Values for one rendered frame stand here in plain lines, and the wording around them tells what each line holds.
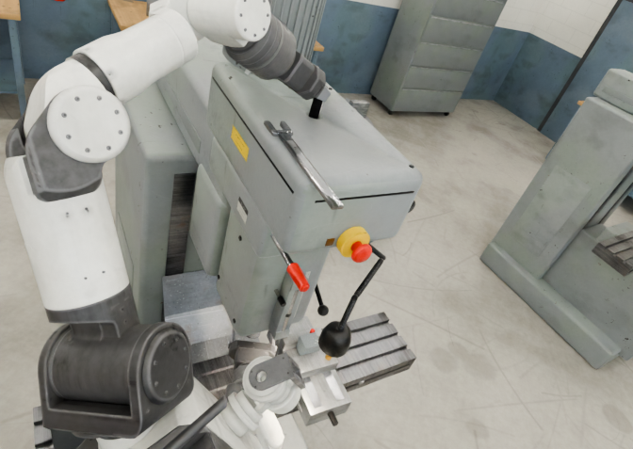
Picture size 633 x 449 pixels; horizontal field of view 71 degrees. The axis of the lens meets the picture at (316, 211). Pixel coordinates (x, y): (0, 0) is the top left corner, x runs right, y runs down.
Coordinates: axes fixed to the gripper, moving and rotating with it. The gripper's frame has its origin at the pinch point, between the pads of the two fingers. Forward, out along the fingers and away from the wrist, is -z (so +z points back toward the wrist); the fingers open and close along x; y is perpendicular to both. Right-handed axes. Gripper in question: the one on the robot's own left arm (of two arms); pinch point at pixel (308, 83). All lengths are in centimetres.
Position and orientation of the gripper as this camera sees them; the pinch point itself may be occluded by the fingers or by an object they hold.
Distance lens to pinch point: 84.1
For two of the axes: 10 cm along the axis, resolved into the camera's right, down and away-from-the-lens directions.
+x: 6.4, 5.9, -5.0
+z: -5.0, -1.8, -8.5
